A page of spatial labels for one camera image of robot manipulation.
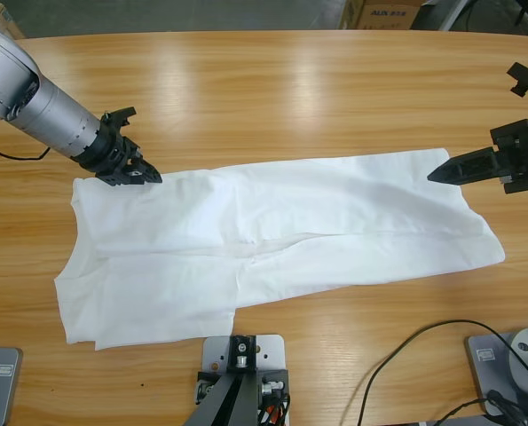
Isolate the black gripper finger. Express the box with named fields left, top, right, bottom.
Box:
left=128, top=158, right=164, bottom=186
left=426, top=148, right=505, bottom=188

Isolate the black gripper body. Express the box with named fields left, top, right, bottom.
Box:
left=489, top=118, right=528, bottom=195
left=70, top=120, right=143, bottom=188

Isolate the white t-shirt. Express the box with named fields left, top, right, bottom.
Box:
left=52, top=147, right=508, bottom=351

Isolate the grey metal stand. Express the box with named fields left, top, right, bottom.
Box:
left=410, top=0, right=471, bottom=32

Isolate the cardboard box blue AUX print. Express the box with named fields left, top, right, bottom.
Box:
left=338, top=0, right=424, bottom=31

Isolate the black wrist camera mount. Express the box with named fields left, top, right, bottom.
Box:
left=506, top=61, right=528, bottom=124
left=101, top=106, right=138, bottom=130

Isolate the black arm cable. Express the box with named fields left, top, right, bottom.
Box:
left=0, top=144, right=51, bottom=162

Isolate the long thin black cable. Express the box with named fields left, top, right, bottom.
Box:
left=359, top=319, right=528, bottom=426

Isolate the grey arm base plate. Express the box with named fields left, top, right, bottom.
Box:
left=462, top=327, right=528, bottom=418
left=0, top=347, right=24, bottom=426

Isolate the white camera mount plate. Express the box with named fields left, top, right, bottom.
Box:
left=201, top=335, right=287, bottom=400

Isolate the thick black base cable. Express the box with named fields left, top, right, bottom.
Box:
left=436, top=389, right=528, bottom=426

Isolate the dark camera post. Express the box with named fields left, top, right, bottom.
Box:
left=186, top=335, right=261, bottom=426

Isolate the black orange cable bundle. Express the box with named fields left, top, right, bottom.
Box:
left=256, top=390, right=294, bottom=426

